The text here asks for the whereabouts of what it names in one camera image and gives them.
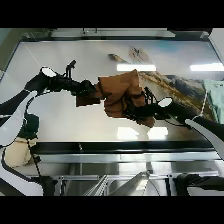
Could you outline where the black cable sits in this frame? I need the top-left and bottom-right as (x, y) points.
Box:
(26, 138), (44, 181)

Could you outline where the dark green garment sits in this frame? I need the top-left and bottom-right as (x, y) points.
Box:
(19, 113), (40, 140)

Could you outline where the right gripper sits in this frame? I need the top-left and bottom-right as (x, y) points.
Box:
(131, 94), (159, 124)

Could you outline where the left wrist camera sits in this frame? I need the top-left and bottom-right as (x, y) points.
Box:
(65, 59), (77, 78)

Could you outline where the beige garment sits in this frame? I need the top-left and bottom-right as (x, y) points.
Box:
(4, 137), (38, 168)

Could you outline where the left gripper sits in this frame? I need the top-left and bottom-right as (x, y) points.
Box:
(77, 79), (100, 100)

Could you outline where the brown shirt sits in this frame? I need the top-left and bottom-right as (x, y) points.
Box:
(75, 69), (157, 128)

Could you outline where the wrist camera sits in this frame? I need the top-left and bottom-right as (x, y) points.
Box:
(65, 59), (77, 78)
(142, 86), (157, 105)

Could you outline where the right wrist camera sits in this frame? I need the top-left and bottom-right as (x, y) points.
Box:
(142, 86), (157, 105)

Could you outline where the pale green garment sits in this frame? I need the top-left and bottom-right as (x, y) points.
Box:
(201, 79), (224, 125)

